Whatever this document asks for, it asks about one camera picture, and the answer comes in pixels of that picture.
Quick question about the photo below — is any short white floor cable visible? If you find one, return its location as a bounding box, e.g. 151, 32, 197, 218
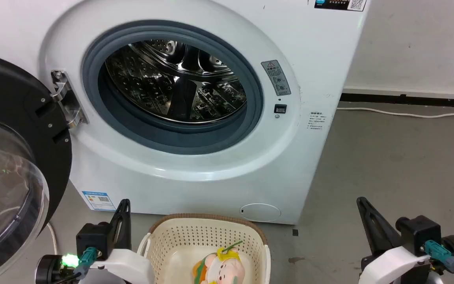
47, 222, 59, 256

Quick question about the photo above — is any long white floor cable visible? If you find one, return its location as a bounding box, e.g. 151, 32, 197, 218
337, 106, 454, 119

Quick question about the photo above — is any grey rubber door gasket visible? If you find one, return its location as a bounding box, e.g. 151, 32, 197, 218
82, 20, 264, 155

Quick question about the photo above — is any blue energy label sticker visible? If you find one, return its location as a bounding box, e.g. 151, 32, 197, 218
82, 191, 117, 212

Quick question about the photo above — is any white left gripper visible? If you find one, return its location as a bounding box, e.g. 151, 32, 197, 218
78, 199, 155, 284

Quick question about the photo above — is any black QR code label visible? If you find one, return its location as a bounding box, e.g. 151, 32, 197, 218
314, 0, 367, 12

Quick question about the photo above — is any stainless steel washer drum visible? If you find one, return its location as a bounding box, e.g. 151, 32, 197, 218
104, 39, 247, 124

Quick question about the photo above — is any teal plug right gripper cable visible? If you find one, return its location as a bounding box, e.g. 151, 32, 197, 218
423, 239, 454, 284

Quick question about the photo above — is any teal plug left gripper cable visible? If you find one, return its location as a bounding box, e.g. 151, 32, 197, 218
54, 247, 98, 284

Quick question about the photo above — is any black wall baseboard strip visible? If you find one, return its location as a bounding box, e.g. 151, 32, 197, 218
340, 93, 454, 109

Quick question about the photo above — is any black round washer door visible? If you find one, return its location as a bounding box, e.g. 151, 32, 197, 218
0, 51, 73, 283

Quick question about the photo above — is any plush doll toy yellow hat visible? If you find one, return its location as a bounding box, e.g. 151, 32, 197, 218
192, 241, 246, 284

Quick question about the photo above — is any cream plastic laundry basket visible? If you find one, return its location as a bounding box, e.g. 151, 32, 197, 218
137, 213, 271, 284

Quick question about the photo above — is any white front-load washing machine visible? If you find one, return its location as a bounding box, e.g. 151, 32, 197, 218
0, 0, 370, 226

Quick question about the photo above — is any metal door hinge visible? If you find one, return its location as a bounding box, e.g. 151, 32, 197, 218
50, 70, 89, 129

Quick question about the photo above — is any grey warning sticker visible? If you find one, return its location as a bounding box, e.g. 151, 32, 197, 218
261, 60, 292, 97

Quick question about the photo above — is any small printed text sticker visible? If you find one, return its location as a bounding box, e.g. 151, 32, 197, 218
308, 112, 325, 131

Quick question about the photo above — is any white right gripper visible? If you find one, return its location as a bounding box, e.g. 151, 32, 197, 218
356, 196, 433, 284

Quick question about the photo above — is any teal plug gripper cable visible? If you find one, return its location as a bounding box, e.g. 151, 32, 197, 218
423, 239, 454, 284
54, 247, 98, 284

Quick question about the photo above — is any round drain filter cover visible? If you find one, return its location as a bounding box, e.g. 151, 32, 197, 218
239, 203, 282, 222

